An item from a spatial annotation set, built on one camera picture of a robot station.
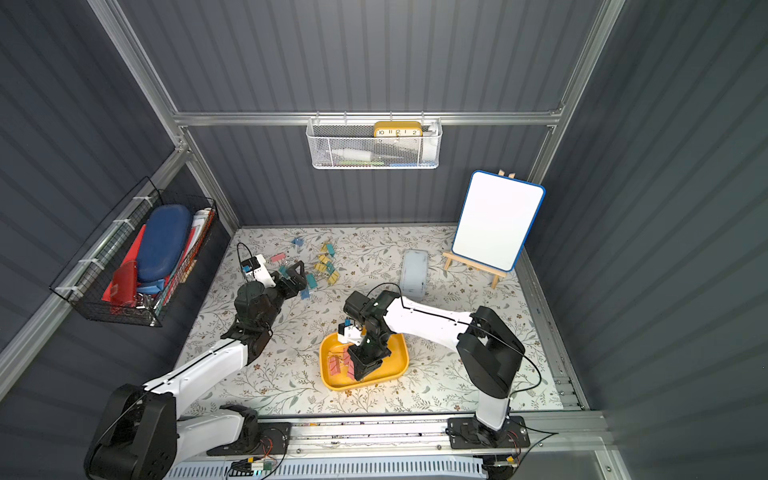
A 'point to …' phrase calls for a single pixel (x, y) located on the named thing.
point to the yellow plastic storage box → (393, 366)
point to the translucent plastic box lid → (414, 274)
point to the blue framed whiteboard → (497, 219)
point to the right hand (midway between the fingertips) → (361, 372)
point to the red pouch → (123, 287)
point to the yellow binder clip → (324, 259)
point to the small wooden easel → (475, 263)
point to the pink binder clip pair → (335, 361)
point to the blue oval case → (163, 240)
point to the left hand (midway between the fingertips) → (292, 267)
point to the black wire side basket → (86, 279)
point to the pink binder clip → (278, 257)
